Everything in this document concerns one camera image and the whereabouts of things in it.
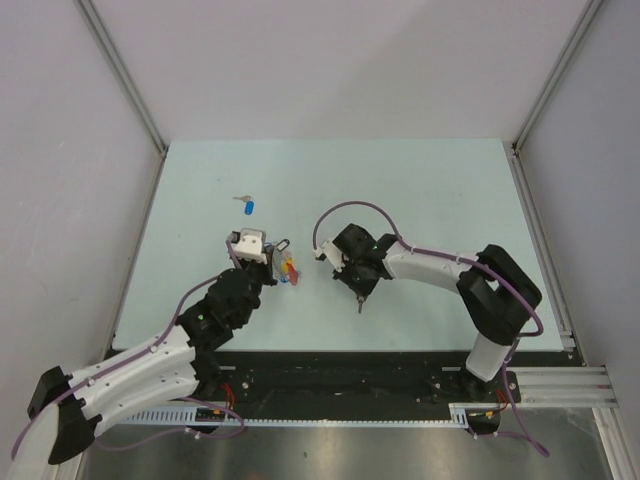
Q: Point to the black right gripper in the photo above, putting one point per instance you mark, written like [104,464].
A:
[361,290]

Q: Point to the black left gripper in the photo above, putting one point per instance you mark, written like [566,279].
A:
[265,269]

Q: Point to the red-handled metal key organizer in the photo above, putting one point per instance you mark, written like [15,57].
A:
[284,268]

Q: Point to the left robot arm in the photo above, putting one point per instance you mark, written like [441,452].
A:
[177,363]

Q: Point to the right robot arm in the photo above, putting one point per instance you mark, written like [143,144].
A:
[498,295]

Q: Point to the black key tag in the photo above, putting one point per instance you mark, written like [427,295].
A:
[282,245]

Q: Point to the blue tag key far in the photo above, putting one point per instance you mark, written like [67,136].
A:
[248,202]

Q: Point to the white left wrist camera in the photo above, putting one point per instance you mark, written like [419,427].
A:
[250,245]

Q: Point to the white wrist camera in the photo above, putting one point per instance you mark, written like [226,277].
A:
[250,245]
[328,251]

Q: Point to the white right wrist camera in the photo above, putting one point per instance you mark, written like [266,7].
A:
[328,251]

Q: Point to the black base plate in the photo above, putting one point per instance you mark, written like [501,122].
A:
[347,385]

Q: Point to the white slotted cable duct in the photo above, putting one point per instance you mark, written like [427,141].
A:
[189,415]

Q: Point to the aluminium frame post right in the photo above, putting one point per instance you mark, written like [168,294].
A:
[560,67]

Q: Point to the aluminium frame post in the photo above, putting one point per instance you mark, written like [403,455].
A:
[560,67]
[106,44]

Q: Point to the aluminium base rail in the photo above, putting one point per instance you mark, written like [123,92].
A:
[565,387]

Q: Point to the aluminium frame post left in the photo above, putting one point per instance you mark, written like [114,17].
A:
[106,44]

